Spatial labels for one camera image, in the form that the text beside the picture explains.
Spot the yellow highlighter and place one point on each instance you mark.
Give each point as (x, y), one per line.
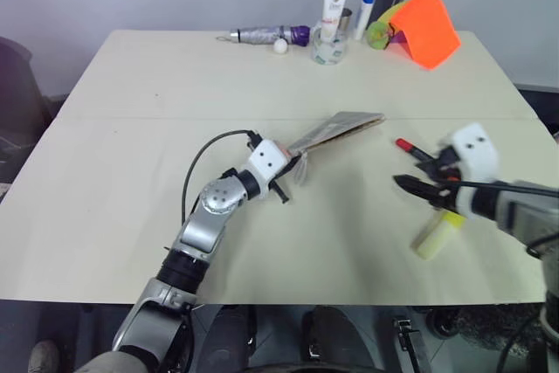
(436, 235)

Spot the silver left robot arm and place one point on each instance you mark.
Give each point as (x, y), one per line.
(198, 233)

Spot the small purple toy piece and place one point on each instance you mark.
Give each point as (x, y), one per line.
(398, 37)

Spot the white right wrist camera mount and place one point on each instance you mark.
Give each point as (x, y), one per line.
(476, 150)

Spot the white bottle blue cap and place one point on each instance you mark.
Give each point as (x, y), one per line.
(363, 12)

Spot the red marker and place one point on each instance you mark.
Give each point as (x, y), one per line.
(410, 148)

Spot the yellow curved toy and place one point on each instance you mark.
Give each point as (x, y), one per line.
(391, 12)

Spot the metal cup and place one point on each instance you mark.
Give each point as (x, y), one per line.
(346, 19)

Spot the dark chair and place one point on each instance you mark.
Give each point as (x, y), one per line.
(22, 98)

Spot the grey shoe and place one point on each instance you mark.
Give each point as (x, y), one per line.
(43, 357)

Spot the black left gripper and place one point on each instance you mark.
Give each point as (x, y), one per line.
(279, 189)

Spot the green ball toy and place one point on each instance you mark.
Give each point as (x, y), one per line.
(377, 36)

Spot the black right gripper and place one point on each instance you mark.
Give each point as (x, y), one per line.
(445, 191)

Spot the white cream tube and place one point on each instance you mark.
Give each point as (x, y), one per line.
(333, 12)

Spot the black caster wheel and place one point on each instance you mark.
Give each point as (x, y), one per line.
(442, 322)

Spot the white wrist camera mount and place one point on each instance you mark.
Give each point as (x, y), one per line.
(476, 150)
(268, 159)

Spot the dark rounded shape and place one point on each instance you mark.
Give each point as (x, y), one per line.
(231, 338)

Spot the orange folded card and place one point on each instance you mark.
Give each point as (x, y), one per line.
(425, 30)

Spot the small white ball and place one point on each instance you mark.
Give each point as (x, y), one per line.
(280, 46)

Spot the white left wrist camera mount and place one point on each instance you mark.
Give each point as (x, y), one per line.
(268, 159)

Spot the folded silver purple umbrella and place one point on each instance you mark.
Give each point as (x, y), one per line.
(266, 34)

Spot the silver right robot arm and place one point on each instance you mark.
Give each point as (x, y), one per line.
(519, 207)

